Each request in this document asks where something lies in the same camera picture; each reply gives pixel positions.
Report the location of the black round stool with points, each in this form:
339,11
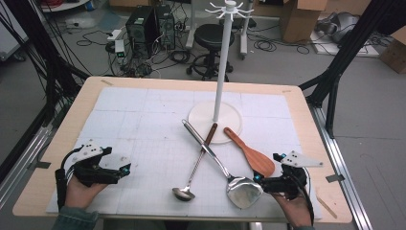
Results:
210,35

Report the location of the black tape strip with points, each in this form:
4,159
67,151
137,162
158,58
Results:
43,165
335,178

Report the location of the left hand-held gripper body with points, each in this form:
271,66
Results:
86,151

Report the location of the white power strip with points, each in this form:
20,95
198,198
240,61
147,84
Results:
114,35

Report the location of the wooden stick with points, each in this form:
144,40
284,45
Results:
326,207

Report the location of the white round table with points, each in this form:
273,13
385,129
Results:
63,5

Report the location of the white grid mat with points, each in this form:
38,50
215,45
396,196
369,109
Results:
143,127

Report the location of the wooden rice spatula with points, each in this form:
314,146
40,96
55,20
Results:
258,161

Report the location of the person's right hand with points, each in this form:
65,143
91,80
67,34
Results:
297,211

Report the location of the aluminium rail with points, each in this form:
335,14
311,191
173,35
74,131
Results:
341,166
22,159

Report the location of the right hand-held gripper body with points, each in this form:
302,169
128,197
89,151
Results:
300,161

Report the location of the white metal stand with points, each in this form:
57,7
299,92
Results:
244,41

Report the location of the black computer tower green label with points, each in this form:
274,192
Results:
140,28

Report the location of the person's left hand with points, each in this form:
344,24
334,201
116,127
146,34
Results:
78,195

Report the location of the white floor board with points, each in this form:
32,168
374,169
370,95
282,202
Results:
364,49

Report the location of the black frame stand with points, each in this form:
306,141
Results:
351,41

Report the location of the tall cardboard box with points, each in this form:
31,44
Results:
300,22

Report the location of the large cardboard sheets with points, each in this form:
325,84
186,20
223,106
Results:
48,57

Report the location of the grey device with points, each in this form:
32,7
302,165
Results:
340,27

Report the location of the white power supply box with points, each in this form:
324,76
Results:
119,48

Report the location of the white utensil rack stand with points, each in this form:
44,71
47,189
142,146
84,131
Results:
204,121

